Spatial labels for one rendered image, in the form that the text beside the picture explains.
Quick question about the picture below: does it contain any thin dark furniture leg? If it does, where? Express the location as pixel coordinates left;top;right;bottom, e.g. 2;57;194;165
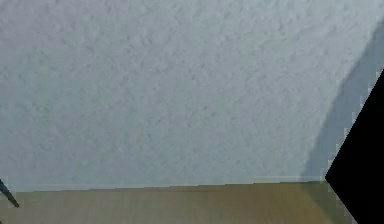
0;178;20;209

